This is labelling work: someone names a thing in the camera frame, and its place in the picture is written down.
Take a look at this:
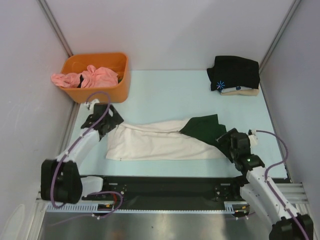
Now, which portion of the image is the cream and green t-shirt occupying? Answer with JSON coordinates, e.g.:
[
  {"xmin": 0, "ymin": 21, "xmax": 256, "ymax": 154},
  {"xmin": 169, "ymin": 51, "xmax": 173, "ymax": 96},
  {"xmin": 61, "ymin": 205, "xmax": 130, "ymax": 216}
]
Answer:
[{"xmin": 106, "ymin": 114, "xmax": 228, "ymax": 161}]

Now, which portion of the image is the right white cable duct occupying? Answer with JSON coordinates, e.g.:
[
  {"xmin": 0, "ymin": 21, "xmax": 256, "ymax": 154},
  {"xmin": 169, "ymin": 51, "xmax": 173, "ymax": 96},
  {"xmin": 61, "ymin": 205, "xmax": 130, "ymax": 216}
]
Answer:
[{"xmin": 224, "ymin": 201, "xmax": 250, "ymax": 212}]

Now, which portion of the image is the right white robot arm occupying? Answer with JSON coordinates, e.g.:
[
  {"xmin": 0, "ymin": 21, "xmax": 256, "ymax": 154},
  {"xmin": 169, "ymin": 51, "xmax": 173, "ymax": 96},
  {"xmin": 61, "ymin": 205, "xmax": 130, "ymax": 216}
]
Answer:
[{"xmin": 216, "ymin": 128, "xmax": 314, "ymax": 240}]

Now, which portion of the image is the folded black t-shirt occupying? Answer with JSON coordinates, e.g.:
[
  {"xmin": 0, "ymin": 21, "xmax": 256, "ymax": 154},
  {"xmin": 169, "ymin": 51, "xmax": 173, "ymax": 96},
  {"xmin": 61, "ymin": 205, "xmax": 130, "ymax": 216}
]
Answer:
[{"xmin": 206, "ymin": 55, "xmax": 260, "ymax": 93}]

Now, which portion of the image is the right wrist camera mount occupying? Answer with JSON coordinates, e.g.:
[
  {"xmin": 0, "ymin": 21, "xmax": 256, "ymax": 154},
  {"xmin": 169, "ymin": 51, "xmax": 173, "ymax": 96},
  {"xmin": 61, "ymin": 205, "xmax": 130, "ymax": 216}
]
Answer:
[{"xmin": 247, "ymin": 129, "xmax": 259, "ymax": 147}]

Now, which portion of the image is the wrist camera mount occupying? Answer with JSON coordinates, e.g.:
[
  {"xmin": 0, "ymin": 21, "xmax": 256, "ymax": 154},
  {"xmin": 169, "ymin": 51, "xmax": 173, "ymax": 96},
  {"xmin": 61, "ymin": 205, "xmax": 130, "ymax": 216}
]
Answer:
[
  {"xmin": 247, "ymin": 129, "xmax": 259, "ymax": 147},
  {"xmin": 84, "ymin": 98, "xmax": 100, "ymax": 111}
]

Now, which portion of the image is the pink t-shirt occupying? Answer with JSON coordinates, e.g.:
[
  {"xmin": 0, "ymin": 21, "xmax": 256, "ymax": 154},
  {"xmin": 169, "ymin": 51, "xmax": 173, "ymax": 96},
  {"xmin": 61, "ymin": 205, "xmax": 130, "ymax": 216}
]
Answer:
[{"xmin": 50, "ymin": 65, "xmax": 118, "ymax": 89}]

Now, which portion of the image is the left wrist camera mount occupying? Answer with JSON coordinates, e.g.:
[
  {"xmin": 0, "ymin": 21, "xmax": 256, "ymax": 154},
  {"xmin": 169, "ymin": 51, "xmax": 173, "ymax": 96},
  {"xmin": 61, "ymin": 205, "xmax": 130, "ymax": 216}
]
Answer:
[{"xmin": 84, "ymin": 98, "xmax": 100, "ymax": 111}]

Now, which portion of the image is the folded beige t-shirt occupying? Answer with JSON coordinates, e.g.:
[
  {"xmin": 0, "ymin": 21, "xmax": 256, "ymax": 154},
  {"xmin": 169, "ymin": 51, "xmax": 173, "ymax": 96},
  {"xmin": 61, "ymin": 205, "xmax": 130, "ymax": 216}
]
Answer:
[{"xmin": 220, "ymin": 86, "xmax": 260, "ymax": 96}]

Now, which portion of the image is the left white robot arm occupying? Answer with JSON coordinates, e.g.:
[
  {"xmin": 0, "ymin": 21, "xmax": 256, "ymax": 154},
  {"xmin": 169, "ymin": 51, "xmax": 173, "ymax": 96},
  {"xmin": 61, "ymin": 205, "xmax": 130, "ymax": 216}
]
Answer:
[{"xmin": 40, "ymin": 103, "xmax": 124, "ymax": 208}]

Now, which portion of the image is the left white cable duct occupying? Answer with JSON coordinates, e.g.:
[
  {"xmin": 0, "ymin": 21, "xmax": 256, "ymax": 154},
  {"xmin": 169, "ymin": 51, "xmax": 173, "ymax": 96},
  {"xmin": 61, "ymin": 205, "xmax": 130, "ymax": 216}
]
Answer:
[{"xmin": 46, "ymin": 202, "xmax": 114, "ymax": 213}]

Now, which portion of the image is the orange plastic basket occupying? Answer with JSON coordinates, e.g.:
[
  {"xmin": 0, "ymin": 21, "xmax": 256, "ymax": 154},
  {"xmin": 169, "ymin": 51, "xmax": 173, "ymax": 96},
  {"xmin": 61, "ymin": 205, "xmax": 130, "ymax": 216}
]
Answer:
[{"xmin": 52, "ymin": 52, "xmax": 131, "ymax": 104}]

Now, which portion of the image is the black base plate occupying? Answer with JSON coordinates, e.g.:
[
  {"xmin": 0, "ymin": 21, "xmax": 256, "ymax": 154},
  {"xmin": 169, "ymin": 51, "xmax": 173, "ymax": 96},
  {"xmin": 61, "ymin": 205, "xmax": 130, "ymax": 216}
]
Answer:
[{"xmin": 81, "ymin": 176, "xmax": 248, "ymax": 211}]

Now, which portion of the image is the white cable duct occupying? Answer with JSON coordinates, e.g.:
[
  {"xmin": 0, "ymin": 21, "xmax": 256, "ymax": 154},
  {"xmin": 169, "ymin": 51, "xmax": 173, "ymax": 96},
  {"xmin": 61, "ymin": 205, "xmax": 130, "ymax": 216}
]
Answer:
[
  {"xmin": 224, "ymin": 201, "xmax": 250, "ymax": 212},
  {"xmin": 46, "ymin": 202, "xmax": 114, "ymax": 213}
]

